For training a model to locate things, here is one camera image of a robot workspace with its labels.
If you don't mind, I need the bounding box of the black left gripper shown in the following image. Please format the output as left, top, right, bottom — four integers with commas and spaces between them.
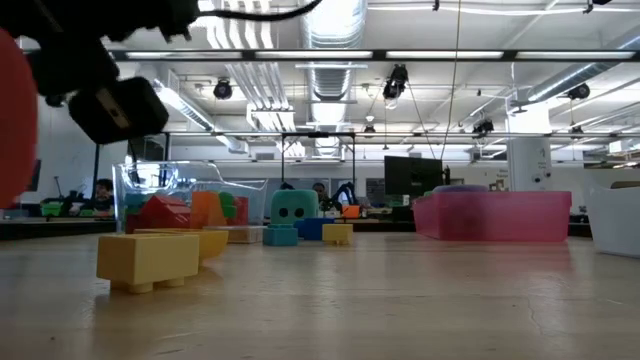
27, 37, 121, 109

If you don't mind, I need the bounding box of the red foam die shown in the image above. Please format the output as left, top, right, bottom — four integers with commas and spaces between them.
0, 27, 40, 210

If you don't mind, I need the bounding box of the long green toy brick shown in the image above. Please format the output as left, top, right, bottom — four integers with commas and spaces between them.
124, 193, 147, 217

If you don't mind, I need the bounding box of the red two-stud toy brick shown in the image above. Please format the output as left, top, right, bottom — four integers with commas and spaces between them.
126, 194, 192, 234
231, 195, 250, 227

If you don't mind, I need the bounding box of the orange toy block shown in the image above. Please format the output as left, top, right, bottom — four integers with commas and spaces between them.
189, 190, 228, 229

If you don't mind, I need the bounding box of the green two-stud toy brick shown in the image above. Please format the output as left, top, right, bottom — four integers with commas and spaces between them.
218, 191, 238, 220

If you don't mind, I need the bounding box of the purple foam die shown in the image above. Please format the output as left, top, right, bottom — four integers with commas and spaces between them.
432, 184, 490, 195

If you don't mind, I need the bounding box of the blue lit monitor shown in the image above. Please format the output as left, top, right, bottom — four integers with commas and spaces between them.
27, 158, 43, 194

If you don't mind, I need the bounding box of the person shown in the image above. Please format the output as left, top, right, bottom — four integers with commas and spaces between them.
309, 181, 330, 207
92, 178, 116, 211

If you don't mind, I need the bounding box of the black spotlight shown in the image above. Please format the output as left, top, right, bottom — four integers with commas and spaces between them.
471, 117, 496, 137
566, 81, 592, 102
381, 63, 410, 101
212, 77, 235, 101

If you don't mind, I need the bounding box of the yellow square toy block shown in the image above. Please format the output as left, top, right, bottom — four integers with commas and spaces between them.
96, 233, 201, 295
321, 222, 354, 247

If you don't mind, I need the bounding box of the clear plastic bin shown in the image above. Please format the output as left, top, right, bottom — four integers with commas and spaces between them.
111, 160, 270, 234

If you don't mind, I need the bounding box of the yellow bowl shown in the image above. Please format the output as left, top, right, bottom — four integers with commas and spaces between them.
133, 228, 230, 261

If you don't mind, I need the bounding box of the teal foam die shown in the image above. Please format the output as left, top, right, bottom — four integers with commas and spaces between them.
270, 188, 321, 226

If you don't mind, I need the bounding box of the blue four-stud toy block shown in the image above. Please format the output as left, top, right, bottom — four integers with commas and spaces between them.
262, 223, 300, 248

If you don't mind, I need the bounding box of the blue two-stud toy brick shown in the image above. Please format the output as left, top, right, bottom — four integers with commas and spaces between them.
294, 216, 336, 242

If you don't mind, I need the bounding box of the black computer monitor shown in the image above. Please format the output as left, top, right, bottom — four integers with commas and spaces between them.
383, 155, 446, 198

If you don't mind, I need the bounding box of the pink plastic bin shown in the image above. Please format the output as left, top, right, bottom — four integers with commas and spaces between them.
412, 189, 573, 244

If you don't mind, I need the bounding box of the white column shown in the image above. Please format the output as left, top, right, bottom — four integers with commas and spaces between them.
506, 112, 554, 192

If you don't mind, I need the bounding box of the white plastic bin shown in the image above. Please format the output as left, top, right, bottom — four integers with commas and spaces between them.
584, 183, 640, 260

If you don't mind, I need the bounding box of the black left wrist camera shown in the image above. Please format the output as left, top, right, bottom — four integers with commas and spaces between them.
68, 76, 170, 146

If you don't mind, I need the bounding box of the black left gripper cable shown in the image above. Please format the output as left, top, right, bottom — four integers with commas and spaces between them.
194, 0, 325, 23

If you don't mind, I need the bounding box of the black station frame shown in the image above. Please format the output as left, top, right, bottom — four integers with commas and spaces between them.
88, 129, 617, 206

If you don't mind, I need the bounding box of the silver ventilation duct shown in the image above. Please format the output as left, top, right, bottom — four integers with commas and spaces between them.
298, 0, 370, 102

